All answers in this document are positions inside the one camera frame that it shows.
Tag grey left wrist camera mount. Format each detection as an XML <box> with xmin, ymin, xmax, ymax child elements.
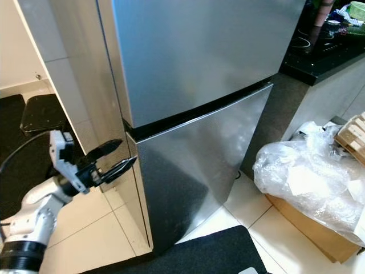
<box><xmin>50</xmin><ymin>130</ymin><xmax>86</xmax><ymax>179</ymax></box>

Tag clear plastic bag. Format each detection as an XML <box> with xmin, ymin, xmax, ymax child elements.
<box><xmin>253</xmin><ymin>121</ymin><xmax>365</xmax><ymax>246</ymax></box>

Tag light wooden crate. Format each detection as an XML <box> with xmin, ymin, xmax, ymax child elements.
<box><xmin>335</xmin><ymin>112</ymin><xmax>365</xmax><ymax>166</ymax></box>

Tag black floor mat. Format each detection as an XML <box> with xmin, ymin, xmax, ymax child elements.
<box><xmin>0</xmin><ymin>94</ymin><xmax>69</xmax><ymax>220</ymax></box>
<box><xmin>80</xmin><ymin>225</ymin><xmax>269</xmax><ymax>274</ymax></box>

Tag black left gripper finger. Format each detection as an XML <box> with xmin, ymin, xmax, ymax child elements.
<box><xmin>103</xmin><ymin>156</ymin><xmax>137</xmax><ymax>184</ymax></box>
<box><xmin>86</xmin><ymin>139</ymin><xmax>123</xmax><ymax>166</ymax></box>

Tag brown cardboard box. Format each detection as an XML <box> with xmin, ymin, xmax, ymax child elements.
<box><xmin>265</xmin><ymin>194</ymin><xmax>365</xmax><ymax>263</ymax></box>

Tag black topped kitchen counter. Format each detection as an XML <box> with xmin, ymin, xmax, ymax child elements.
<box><xmin>240</xmin><ymin>23</ymin><xmax>365</xmax><ymax>178</ymax></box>

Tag green plastic bowl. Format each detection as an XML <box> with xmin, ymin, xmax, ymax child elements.
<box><xmin>342</xmin><ymin>3</ymin><xmax>365</xmax><ymax>23</ymax></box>

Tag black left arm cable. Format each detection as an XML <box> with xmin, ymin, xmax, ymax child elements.
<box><xmin>0</xmin><ymin>130</ymin><xmax>56</xmax><ymax>172</ymax></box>

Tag black stool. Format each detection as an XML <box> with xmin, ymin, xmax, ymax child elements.
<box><xmin>21</xmin><ymin>94</ymin><xmax>69</xmax><ymax>172</ymax></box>

